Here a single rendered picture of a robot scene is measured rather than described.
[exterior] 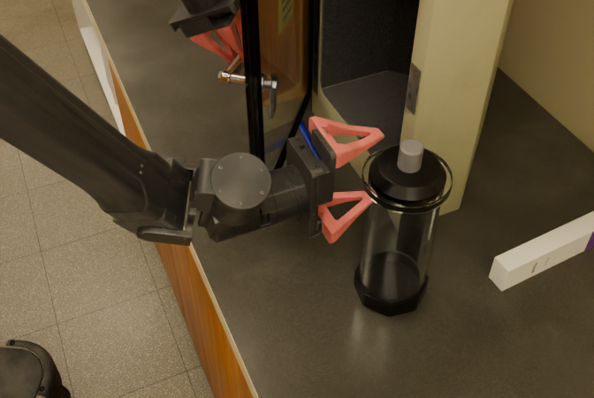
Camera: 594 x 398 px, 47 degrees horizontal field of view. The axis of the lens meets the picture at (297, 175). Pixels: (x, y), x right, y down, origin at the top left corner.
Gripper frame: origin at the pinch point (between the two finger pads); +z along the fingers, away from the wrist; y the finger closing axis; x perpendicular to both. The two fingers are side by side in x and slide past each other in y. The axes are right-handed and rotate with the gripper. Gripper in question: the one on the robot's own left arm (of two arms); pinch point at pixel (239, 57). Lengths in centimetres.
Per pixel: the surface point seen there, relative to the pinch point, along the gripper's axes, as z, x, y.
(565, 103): 44, -33, -35
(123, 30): 7, -38, 47
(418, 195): 13.0, 18.5, -24.0
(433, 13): -0.7, 3.0, -28.3
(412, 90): 9.8, 2.3, -22.1
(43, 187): 67, -66, 145
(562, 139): 45, -24, -35
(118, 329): 87, -18, 98
